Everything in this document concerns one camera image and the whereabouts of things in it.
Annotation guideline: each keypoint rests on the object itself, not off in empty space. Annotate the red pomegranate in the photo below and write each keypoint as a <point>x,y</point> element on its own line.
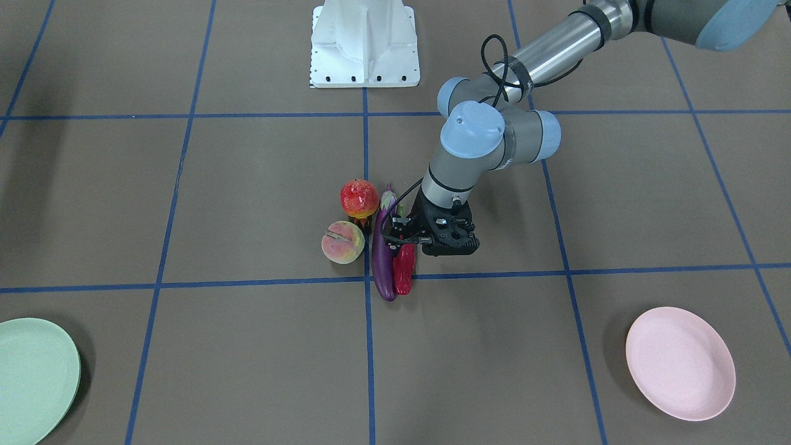
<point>359,198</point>

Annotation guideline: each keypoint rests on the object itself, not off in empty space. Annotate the light green plate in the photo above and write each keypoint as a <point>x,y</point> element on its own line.
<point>40,374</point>

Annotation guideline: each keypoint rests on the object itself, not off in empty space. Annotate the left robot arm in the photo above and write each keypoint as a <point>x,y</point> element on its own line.
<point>484,129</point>

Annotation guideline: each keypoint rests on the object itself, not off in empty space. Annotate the pink plate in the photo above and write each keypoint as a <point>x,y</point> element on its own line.
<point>680,364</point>

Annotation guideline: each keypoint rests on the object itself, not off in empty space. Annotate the purple eggplant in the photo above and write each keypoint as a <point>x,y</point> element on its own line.
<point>382,268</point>

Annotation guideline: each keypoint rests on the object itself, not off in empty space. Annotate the red chili pepper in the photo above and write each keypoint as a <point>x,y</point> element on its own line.
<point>403,267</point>

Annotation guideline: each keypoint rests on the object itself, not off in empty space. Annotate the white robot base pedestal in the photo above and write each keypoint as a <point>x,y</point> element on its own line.
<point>364,44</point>

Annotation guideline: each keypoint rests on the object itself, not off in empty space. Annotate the pink yellow peach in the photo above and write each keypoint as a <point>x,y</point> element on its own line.
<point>343,242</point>

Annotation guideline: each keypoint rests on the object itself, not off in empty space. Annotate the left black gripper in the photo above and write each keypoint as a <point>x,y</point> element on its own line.
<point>422,216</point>

